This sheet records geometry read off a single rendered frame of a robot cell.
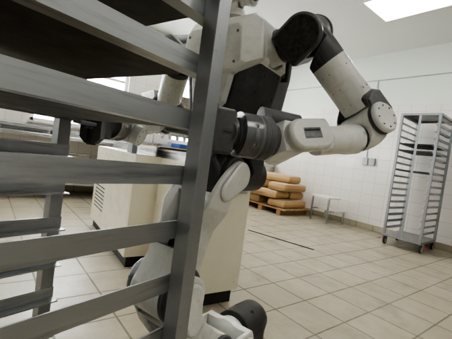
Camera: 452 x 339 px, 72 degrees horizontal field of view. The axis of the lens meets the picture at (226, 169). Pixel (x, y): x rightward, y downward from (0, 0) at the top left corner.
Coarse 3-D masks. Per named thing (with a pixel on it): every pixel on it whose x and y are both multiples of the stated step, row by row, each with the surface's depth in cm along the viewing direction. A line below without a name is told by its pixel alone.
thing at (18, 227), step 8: (0, 224) 67; (8, 224) 68; (16, 224) 69; (24, 224) 71; (32, 224) 72; (40, 224) 74; (48, 224) 75; (56, 224) 77; (0, 232) 67; (8, 232) 68; (16, 232) 69; (24, 232) 70; (32, 232) 71; (40, 232) 72; (48, 232) 73
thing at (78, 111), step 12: (0, 96) 41; (12, 96) 39; (24, 96) 37; (24, 108) 59; (36, 108) 55; (48, 108) 51; (60, 108) 48; (72, 108) 45; (84, 108) 42; (96, 120) 67; (108, 120) 61; (120, 120) 56; (132, 120) 53
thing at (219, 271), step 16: (176, 160) 208; (160, 192) 226; (160, 208) 223; (240, 208) 190; (224, 224) 185; (240, 224) 191; (224, 240) 186; (240, 240) 193; (208, 256) 181; (224, 256) 187; (240, 256) 194; (208, 272) 182; (224, 272) 189; (208, 288) 183; (224, 288) 190; (208, 304) 188
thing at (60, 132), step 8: (56, 120) 75; (64, 120) 75; (56, 128) 75; (64, 128) 75; (56, 136) 75; (64, 136) 76; (64, 144) 76; (48, 200) 76; (56, 200) 76; (48, 208) 75; (56, 208) 77; (48, 216) 75; (56, 216) 77; (56, 232) 77; (40, 272) 76; (48, 272) 77; (40, 280) 76; (48, 280) 77; (40, 288) 76; (48, 304) 78; (32, 312) 78; (40, 312) 77
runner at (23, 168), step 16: (0, 160) 30; (16, 160) 31; (32, 160) 32; (48, 160) 33; (64, 160) 34; (80, 160) 36; (96, 160) 38; (112, 160) 40; (0, 176) 30; (16, 176) 31; (32, 176) 32; (48, 176) 33; (64, 176) 35; (80, 176) 36; (96, 176) 38; (112, 176) 40; (128, 176) 42; (144, 176) 44; (160, 176) 46; (176, 176) 49
